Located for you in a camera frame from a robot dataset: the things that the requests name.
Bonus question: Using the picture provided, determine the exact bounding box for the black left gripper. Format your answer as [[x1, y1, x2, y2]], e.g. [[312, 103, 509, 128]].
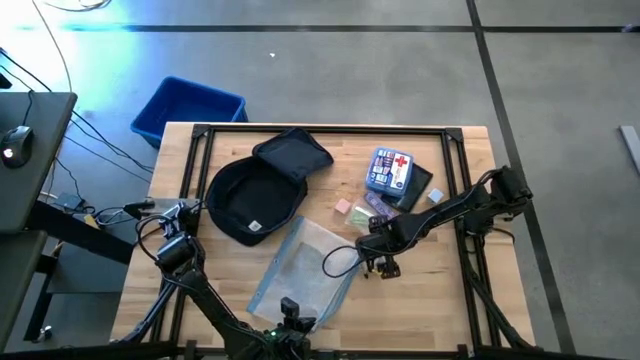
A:
[[269, 297, 317, 360]]

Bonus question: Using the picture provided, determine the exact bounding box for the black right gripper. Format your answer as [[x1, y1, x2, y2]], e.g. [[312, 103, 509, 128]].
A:
[[357, 230, 404, 279]]

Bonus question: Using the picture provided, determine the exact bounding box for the clear mesh pouch blue zipper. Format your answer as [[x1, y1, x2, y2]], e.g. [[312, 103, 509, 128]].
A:
[[246, 214, 362, 332]]

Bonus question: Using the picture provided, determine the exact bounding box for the clear packet with green item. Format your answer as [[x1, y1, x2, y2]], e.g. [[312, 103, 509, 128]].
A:
[[346, 198, 377, 235]]

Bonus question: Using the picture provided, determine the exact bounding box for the purple wipes packet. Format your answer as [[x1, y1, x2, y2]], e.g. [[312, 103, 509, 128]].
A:
[[363, 191, 401, 220]]

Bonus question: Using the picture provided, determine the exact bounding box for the blue first aid kit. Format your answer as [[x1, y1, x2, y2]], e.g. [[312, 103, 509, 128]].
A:
[[364, 146, 415, 197]]

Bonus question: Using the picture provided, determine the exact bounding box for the dark navy backpack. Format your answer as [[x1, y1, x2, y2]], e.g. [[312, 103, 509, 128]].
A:
[[205, 127, 335, 247]]

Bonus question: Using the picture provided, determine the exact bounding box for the blue plastic bin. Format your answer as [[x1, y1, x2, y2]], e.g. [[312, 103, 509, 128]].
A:
[[130, 75, 250, 150]]

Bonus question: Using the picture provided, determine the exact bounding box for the black power brick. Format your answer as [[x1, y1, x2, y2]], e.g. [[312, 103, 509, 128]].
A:
[[52, 192, 87, 212]]

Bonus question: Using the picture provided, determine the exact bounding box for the black desk top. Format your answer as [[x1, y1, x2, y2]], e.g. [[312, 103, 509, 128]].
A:
[[0, 230, 49, 351], [0, 91, 79, 236]]

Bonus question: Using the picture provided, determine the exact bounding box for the grey metal bar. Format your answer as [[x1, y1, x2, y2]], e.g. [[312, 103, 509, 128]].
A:
[[619, 124, 640, 176]]

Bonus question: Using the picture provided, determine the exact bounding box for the black computer mouse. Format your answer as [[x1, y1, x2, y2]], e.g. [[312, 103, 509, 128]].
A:
[[0, 124, 36, 169]]

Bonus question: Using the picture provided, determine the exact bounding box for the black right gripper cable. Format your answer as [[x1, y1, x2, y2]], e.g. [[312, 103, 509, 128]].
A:
[[321, 244, 364, 280]]

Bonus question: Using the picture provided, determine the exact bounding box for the black table frame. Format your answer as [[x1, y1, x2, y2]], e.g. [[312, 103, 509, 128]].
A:
[[112, 123, 539, 360]]

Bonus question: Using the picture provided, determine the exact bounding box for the black desk leg frame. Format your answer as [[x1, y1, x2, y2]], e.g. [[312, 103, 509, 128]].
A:
[[23, 199, 137, 344]]

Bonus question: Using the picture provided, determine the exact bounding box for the black floor cable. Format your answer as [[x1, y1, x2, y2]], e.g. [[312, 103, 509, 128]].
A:
[[63, 134, 154, 179], [0, 47, 156, 174]]

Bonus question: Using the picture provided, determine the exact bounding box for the grey floor cable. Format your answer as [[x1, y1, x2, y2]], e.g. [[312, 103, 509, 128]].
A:
[[29, 0, 74, 94]]

